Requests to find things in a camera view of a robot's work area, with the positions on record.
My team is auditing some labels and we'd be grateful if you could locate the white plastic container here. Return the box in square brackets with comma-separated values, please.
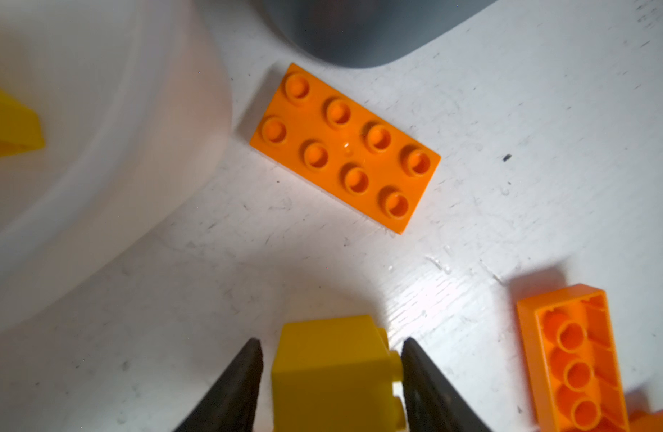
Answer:
[0, 1, 232, 333]

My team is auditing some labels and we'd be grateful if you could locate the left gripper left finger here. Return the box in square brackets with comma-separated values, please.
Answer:
[175, 338, 264, 432]

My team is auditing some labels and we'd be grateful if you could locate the orange lego brick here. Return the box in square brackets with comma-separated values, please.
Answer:
[517, 284, 630, 431]
[250, 64, 441, 234]
[630, 410, 663, 432]

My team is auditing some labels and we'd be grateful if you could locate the dark teal plastic container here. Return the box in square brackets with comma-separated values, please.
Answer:
[255, 0, 494, 68]

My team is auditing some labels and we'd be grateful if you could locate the yellow lego brick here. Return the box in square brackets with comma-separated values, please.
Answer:
[271, 315, 407, 431]
[0, 88, 45, 158]

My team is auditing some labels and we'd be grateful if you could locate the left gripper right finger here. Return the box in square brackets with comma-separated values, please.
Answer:
[401, 338, 491, 432]

